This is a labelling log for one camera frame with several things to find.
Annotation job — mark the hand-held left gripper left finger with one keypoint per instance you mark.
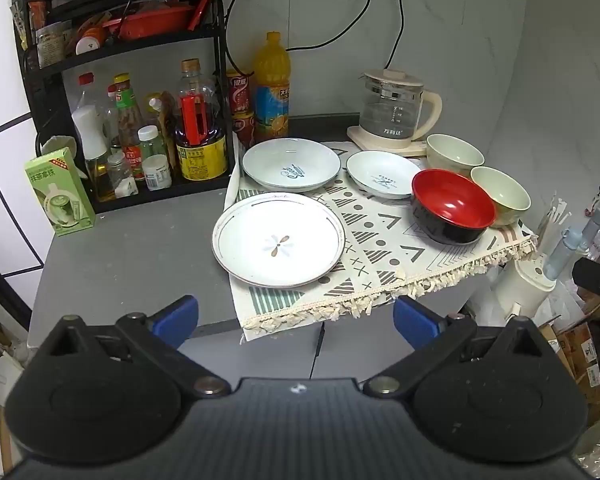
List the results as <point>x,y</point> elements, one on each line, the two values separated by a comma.
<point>176,319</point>

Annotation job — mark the red plastic basin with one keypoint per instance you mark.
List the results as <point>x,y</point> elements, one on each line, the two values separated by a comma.
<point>150,22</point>

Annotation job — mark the glass electric kettle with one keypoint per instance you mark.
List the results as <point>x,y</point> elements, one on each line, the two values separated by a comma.
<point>390,105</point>

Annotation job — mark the white lid jar green contents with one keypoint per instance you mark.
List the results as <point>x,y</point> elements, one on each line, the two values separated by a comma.
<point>152,142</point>

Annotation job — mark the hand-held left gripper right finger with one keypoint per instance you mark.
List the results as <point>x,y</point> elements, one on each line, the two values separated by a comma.
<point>414,322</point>

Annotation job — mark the small clear spice jar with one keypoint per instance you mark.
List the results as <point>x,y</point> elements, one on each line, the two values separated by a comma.
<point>120,175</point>

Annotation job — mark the small white printed plate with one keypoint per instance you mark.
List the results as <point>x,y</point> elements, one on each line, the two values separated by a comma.
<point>375,170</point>

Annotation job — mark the white labelled jar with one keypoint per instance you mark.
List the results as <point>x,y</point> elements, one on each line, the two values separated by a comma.
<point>156,172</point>

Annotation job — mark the cardboard box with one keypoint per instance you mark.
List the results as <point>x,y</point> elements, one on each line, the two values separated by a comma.
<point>580,350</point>

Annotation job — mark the patterned fringed table mat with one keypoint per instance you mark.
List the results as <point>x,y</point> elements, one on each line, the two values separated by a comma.
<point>380,240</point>

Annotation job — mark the clear storage jar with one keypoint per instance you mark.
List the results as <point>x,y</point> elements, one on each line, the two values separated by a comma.
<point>52,45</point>

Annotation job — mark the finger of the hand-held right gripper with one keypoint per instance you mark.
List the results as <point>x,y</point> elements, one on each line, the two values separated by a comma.
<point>597,279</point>

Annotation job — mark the orange juice bottle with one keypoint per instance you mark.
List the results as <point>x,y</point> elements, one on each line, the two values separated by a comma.
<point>271,95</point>

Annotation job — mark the cream bowl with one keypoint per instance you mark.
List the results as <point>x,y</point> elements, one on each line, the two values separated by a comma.
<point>502,192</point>
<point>455,152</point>

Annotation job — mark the white flower pattern plate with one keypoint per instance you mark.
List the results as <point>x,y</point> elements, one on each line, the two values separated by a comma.
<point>280,240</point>

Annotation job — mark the red and black bowl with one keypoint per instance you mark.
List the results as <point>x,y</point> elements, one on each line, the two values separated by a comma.
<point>450,200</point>

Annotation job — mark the white plastic appliance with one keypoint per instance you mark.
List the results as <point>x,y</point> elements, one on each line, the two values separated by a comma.
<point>522,280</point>

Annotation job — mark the green label sauce bottle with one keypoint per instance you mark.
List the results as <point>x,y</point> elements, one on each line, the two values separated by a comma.
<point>126,110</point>

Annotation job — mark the clear bottle with red cap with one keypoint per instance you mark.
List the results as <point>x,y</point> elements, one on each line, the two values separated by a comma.
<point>86,91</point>

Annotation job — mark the large white deep plate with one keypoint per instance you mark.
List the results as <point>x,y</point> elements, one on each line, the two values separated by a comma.
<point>280,160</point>

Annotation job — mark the black metal shelf rack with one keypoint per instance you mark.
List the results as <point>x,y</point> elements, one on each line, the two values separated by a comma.
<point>130,49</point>

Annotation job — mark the bundle of white sticks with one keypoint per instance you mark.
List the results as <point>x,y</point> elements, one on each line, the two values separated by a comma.
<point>555,220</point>

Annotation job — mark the dark sauce bottle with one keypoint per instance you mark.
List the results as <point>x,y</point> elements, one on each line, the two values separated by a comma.
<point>167,120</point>

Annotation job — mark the cream kettle base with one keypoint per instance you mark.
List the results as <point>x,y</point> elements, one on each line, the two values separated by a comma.
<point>380,144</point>

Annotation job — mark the green tea carton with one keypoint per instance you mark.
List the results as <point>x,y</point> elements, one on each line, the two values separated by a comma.
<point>55,195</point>

